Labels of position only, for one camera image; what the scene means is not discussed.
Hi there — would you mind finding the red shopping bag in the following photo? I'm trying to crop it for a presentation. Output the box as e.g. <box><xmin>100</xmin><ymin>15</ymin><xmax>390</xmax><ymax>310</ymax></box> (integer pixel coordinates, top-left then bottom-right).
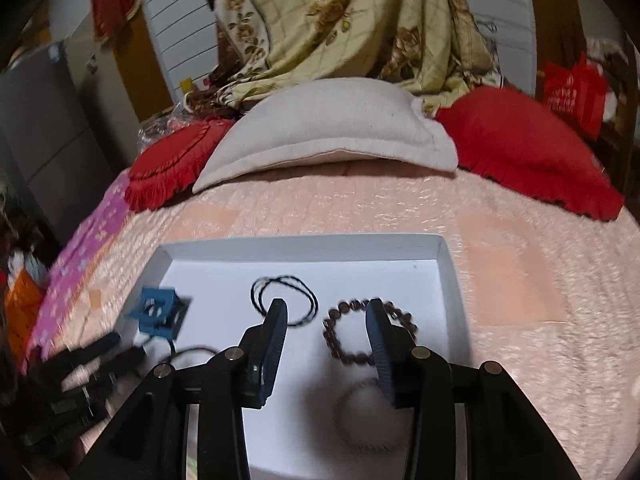
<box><xmin>542</xmin><ymin>54</ymin><xmax>609</xmax><ymax>142</ymax></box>

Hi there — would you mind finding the red hanging cloth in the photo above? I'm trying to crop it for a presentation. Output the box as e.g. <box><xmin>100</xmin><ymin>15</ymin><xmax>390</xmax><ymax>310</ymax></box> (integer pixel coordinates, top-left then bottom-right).
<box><xmin>85</xmin><ymin>0</ymin><xmax>152</xmax><ymax>47</ymax></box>

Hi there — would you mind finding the grey refrigerator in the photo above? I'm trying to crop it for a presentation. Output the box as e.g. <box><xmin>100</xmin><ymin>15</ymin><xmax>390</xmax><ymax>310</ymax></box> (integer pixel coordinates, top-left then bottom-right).
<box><xmin>0</xmin><ymin>42</ymin><xmax>119</xmax><ymax>232</ymax></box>

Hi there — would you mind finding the large brown bead bracelet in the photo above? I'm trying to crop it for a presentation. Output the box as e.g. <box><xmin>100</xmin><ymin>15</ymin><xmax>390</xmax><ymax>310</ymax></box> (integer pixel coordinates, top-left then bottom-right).
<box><xmin>322</xmin><ymin>298</ymin><xmax>419</xmax><ymax>366</ymax></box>

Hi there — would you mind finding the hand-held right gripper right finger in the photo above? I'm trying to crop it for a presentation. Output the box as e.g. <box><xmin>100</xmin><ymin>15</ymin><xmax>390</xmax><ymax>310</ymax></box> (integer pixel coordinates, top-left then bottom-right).
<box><xmin>365</xmin><ymin>298</ymin><xmax>583</xmax><ymax>480</ymax></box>

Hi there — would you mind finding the orange bag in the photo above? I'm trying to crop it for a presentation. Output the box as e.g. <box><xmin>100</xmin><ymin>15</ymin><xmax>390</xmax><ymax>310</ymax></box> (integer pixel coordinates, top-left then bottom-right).
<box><xmin>4</xmin><ymin>266</ymin><xmax>47</xmax><ymax>357</ymax></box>

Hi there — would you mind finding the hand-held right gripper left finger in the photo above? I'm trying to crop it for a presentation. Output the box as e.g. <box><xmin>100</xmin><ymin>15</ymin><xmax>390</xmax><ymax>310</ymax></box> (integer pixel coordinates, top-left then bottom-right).
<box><xmin>75</xmin><ymin>298</ymin><xmax>290</xmax><ymax>480</ymax></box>

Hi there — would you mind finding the purple floral sheet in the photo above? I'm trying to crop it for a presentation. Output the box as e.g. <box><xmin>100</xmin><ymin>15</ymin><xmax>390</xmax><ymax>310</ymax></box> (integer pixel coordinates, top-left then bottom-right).
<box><xmin>25</xmin><ymin>175</ymin><xmax>134</xmax><ymax>361</ymax></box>

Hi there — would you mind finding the clear plastic bag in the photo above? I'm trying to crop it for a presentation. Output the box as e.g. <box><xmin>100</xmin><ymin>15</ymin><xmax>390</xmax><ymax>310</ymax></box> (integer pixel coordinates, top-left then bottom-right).
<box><xmin>139</xmin><ymin>102</ymin><xmax>202</xmax><ymax>154</ymax></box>

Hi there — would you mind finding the white pillow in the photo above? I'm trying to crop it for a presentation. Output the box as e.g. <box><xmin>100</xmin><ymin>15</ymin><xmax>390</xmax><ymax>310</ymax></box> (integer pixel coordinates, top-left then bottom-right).
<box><xmin>192</xmin><ymin>78</ymin><xmax>459</xmax><ymax>194</ymax></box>

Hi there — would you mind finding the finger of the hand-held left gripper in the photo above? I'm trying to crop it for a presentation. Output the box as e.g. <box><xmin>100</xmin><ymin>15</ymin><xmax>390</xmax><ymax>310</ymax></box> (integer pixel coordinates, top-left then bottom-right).
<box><xmin>62</xmin><ymin>331</ymin><xmax>122</xmax><ymax>363</ymax></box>
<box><xmin>97</xmin><ymin>346</ymin><xmax>147</xmax><ymax>382</ymax></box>

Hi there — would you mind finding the white cardboard box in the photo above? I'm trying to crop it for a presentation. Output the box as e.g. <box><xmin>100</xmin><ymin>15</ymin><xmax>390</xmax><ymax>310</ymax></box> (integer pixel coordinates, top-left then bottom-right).
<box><xmin>120</xmin><ymin>234</ymin><xmax>476</xmax><ymax>468</ymax></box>

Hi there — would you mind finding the thin black hair tie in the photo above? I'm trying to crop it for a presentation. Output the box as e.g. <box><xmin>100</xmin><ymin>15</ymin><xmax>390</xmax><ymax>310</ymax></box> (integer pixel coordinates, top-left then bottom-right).
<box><xmin>250</xmin><ymin>274</ymin><xmax>320</xmax><ymax>330</ymax></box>

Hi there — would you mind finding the red fringed pillow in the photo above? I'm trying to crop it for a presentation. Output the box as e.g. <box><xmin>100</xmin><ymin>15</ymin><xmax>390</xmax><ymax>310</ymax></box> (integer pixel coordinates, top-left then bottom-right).
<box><xmin>435</xmin><ymin>86</ymin><xmax>626</xmax><ymax>221</ymax></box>
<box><xmin>125</xmin><ymin>119</ymin><xmax>236</xmax><ymax>211</ymax></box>

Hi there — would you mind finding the pink bedspread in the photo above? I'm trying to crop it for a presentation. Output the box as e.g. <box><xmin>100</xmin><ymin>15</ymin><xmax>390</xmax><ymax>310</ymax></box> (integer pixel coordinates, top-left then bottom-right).
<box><xmin>25</xmin><ymin>160</ymin><xmax>640</xmax><ymax>480</ymax></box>

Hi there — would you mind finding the floral quilt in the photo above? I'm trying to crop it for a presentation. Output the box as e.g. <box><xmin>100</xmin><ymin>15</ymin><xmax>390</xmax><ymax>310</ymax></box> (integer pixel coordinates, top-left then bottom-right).
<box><xmin>207</xmin><ymin>0</ymin><xmax>502</xmax><ymax>112</ymax></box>

